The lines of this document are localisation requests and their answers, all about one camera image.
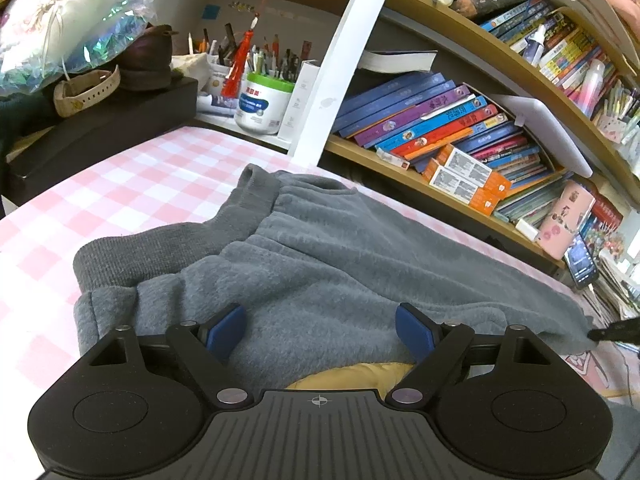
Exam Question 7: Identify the stack of magazines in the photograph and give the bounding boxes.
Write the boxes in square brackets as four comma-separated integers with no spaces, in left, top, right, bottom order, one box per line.
[585,250,640,321]

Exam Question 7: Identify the beige wristwatch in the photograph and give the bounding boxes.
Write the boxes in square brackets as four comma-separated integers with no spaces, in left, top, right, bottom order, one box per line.
[52,65,122,118]

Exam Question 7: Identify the thick white-paged book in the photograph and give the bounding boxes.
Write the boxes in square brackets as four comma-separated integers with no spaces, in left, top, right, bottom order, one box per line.
[359,50,438,73]

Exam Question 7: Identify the brown hat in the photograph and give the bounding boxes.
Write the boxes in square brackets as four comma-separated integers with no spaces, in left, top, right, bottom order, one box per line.
[112,25,176,92]

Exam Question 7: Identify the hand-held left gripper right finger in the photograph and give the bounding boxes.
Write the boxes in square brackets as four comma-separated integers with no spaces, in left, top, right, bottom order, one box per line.
[384,302,551,407]

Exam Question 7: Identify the white can green lid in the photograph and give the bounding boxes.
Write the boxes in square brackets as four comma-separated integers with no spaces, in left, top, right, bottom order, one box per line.
[234,72,295,135]

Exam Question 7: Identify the orange white box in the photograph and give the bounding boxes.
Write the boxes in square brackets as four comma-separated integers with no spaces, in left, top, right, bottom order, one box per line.
[422,143,512,196]
[430,165,501,217]

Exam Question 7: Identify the white spray bottle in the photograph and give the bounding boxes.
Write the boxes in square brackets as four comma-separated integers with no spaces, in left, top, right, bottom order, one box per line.
[524,25,548,67]

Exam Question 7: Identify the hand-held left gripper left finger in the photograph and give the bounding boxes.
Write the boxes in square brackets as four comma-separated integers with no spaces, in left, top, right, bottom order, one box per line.
[87,304,249,407]

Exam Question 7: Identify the cream cloth pouch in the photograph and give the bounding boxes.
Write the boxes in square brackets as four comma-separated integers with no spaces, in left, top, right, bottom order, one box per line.
[172,52,211,95]

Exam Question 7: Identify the dark cloth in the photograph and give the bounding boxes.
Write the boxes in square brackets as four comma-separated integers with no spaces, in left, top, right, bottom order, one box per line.
[0,92,58,161]

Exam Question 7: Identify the pink checked table mat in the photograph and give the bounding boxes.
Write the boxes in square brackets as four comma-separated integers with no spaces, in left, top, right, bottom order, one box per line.
[0,125,640,480]

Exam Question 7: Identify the red tassel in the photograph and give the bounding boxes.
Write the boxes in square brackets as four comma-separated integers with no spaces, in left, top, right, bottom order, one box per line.
[221,0,283,101]

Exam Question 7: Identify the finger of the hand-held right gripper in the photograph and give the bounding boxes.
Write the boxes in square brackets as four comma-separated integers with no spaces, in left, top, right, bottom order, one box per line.
[586,321,640,347]

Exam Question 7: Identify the black smartphone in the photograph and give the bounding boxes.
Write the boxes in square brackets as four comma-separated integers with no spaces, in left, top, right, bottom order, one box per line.
[564,234,600,291]

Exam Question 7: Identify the bunch of markers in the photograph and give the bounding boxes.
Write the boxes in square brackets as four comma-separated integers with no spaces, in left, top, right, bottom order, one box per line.
[597,80,640,146]

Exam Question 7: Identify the pink gradient bottle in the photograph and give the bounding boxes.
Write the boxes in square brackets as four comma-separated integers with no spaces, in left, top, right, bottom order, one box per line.
[575,58,606,116]

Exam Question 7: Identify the grey sweatpants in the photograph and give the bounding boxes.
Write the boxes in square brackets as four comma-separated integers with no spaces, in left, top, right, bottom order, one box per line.
[72,164,598,391]

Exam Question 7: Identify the row of leaning books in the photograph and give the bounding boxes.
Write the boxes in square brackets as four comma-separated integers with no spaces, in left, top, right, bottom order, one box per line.
[331,71,571,226]

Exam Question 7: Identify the yellow cloth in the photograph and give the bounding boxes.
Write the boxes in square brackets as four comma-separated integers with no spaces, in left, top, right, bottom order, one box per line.
[285,361,416,392]

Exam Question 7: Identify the black box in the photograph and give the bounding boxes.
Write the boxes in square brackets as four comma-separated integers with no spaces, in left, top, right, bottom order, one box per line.
[7,77,200,206]

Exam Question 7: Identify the white plush pillow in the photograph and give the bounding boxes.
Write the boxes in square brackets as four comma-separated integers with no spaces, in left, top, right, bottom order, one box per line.
[0,0,132,76]

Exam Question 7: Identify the row of colourful shelf books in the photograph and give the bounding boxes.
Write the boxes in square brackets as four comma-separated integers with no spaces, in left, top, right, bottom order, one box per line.
[477,0,626,91]

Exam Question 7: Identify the wooden bookshelf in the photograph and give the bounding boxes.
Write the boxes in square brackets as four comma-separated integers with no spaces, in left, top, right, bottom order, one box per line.
[320,0,640,281]

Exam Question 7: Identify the tall white box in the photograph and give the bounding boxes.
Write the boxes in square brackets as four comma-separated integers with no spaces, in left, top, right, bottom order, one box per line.
[277,60,322,142]

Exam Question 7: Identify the white shelf post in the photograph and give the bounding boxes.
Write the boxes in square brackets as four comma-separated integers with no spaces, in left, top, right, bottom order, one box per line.
[290,0,401,166]

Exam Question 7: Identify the white board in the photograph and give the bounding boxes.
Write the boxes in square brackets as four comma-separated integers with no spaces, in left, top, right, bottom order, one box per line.
[492,94,595,178]

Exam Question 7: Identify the bunch of pens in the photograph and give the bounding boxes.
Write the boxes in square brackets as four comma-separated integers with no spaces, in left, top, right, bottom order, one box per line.
[187,22,313,81]

